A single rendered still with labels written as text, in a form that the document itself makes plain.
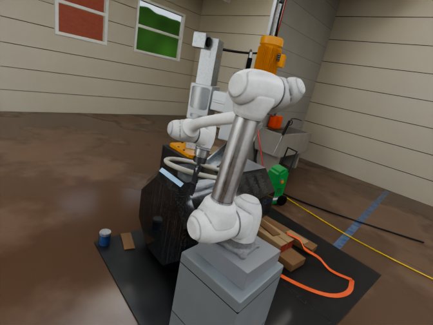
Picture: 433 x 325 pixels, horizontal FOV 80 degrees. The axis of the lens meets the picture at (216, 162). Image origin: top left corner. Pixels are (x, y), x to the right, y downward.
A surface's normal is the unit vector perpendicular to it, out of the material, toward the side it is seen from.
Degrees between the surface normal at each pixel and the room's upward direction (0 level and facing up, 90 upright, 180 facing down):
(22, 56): 90
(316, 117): 90
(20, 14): 90
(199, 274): 90
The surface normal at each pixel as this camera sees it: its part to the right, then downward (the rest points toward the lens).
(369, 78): -0.67, 0.11
